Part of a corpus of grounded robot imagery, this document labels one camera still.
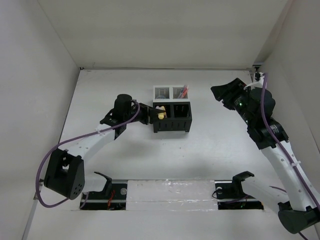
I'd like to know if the black slotted organizer box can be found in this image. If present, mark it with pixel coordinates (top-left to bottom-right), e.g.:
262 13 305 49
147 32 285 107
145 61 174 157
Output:
153 101 192 133

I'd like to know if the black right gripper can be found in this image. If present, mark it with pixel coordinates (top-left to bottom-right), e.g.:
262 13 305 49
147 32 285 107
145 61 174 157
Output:
211 77 256 126

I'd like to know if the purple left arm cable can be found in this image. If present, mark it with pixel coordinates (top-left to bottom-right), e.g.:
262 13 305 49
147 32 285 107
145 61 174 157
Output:
36 99 141 208

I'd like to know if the yellow highlighter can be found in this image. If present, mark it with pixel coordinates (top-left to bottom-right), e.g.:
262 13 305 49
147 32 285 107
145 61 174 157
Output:
157 112 167 120

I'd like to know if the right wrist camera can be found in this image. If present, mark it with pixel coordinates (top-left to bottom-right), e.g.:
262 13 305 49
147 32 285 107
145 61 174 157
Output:
243 72 268 90

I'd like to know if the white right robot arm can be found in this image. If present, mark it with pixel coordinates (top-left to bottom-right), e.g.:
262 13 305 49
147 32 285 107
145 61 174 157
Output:
210 77 320 234

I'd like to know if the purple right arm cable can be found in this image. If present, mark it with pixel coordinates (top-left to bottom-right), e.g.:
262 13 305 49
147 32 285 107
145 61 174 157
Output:
261 72 320 240

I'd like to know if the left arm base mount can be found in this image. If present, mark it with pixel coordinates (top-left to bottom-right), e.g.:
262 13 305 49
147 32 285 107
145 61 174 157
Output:
79 171 128 211

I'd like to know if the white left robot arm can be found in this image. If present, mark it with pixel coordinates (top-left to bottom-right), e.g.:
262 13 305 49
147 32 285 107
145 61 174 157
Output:
43 94 166 200

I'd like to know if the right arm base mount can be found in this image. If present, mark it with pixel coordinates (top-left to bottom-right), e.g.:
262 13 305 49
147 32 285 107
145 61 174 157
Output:
211 171 264 210

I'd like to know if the white slotted organizer box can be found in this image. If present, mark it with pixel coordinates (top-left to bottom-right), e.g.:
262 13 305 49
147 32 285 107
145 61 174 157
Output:
153 84 190 103

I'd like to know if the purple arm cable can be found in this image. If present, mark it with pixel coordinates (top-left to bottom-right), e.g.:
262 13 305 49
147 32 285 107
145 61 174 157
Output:
36 99 141 208
261 72 320 240

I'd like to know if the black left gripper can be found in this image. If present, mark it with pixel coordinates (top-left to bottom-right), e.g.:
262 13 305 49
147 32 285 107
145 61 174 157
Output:
123 102 165 125

